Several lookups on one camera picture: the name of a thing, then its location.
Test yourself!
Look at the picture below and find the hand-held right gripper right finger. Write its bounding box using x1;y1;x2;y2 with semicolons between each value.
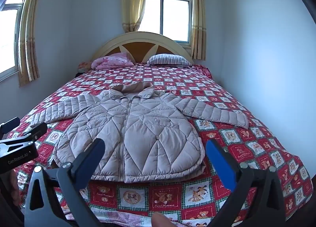
206;139;288;227

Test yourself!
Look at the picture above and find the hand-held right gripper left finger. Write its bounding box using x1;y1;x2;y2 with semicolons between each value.
23;138;106;227

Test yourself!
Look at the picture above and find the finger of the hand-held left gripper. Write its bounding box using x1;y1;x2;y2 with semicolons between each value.
23;122;48;142
0;117;21;137

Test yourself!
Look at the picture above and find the beige quilted puffer jacket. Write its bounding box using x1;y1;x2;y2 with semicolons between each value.
32;81;250;183

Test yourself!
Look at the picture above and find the person's left hand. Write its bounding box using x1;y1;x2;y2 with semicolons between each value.
8;169;23;204

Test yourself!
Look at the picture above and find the bed with red patchwork quilt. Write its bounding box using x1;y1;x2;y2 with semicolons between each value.
6;63;314;227

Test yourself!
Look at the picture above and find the long yellow patterned curtain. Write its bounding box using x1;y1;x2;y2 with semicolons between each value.
18;0;47;87

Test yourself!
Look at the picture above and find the side window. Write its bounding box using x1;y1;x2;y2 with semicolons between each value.
0;0;34;82

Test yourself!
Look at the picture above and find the pink folded blanket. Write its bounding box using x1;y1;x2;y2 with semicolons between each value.
91;53;134;70

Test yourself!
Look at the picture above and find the striped pillow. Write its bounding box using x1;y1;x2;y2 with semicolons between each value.
147;54;193;66

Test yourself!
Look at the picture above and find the narrow yellow patterned curtain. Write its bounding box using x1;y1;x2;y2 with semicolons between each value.
190;0;206;60

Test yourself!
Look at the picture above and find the window behind headboard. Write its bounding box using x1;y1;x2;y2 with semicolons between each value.
137;0;193;47

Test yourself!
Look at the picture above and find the short tied yellow curtain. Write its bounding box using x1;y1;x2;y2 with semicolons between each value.
120;0;151;33

